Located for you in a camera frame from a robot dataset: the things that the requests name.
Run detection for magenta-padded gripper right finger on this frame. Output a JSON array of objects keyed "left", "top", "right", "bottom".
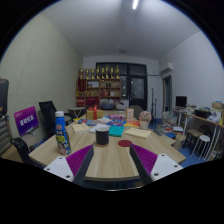
[{"left": 129, "top": 143, "right": 184, "bottom": 186}]

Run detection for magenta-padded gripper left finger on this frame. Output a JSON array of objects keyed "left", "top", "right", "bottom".
[{"left": 43, "top": 143, "right": 95, "bottom": 187}]

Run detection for blue drink bottle white cap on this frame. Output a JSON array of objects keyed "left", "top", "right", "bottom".
[{"left": 54, "top": 110, "right": 72, "bottom": 156}]

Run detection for flat round red coaster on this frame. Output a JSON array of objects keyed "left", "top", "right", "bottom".
[{"left": 117, "top": 139, "right": 134, "bottom": 148}]

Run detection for pale yellow book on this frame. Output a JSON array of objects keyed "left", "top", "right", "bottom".
[{"left": 123, "top": 127, "right": 153, "bottom": 140}]

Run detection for beige book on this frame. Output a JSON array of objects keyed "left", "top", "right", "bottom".
[{"left": 71, "top": 122, "right": 92, "bottom": 135}]

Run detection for black cup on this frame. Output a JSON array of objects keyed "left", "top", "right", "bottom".
[{"left": 95, "top": 125, "right": 110, "bottom": 148}]

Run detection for orange book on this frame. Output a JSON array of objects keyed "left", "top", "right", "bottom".
[{"left": 123, "top": 120, "right": 141, "bottom": 129}]

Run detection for white paper booklet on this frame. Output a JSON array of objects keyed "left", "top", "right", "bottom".
[{"left": 88, "top": 123, "right": 111, "bottom": 134}]

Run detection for teal book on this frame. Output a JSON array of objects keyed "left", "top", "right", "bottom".
[{"left": 108, "top": 125, "right": 125, "bottom": 138}]

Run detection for pink flowers in white pot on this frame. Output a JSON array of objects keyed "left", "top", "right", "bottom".
[{"left": 138, "top": 110, "right": 153, "bottom": 131}]

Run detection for small orange standing box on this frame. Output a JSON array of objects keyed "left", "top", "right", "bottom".
[{"left": 125, "top": 107, "right": 135, "bottom": 122}]

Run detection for yellow gift box red ribbon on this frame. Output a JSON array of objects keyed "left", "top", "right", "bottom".
[{"left": 86, "top": 105, "right": 104, "bottom": 121}]

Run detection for small round side table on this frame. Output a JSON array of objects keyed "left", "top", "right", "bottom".
[{"left": 68, "top": 106, "right": 87, "bottom": 118}]

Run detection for pink flat box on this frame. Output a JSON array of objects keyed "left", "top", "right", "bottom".
[{"left": 108, "top": 114, "right": 126, "bottom": 122}]

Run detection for black office chair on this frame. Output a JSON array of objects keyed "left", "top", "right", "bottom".
[{"left": 38, "top": 100, "right": 73, "bottom": 138}]

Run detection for black chair armrest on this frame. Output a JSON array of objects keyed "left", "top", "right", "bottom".
[{"left": 11, "top": 137, "right": 44, "bottom": 168}]

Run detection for white round stool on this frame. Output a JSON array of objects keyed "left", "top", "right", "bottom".
[{"left": 193, "top": 134, "right": 212, "bottom": 158}]

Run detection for purple sign board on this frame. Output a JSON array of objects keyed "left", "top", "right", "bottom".
[{"left": 13, "top": 105, "right": 40, "bottom": 138}]

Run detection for black computer monitor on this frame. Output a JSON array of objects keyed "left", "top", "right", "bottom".
[{"left": 175, "top": 95, "right": 188, "bottom": 108}]

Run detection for cluttered side desk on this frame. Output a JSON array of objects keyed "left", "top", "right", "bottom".
[{"left": 171, "top": 101, "right": 224, "bottom": 161}]

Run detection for wooden shelf unit with trophies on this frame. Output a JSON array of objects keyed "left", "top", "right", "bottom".
[{"left": 75, "top": 65, "right": 122, "bottom": 108}]

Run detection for black framed glass door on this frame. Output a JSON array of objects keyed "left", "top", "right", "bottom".
[{"left": 95, "top": 62, "right": 148, "bottom": 111}]

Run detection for grey striped chair back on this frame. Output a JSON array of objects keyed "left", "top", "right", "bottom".
[{"left": 0, "top": 114, "right": 13, "bottom": 156}]

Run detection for black case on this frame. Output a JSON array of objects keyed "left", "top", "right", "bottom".
[{"left": 0, "top": 78, "right": 10, "bottom": 116}]

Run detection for white wall air conditioner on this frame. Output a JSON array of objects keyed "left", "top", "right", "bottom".
[{"left": 159, "top": 62, "right": 174, "bottom": 74}]

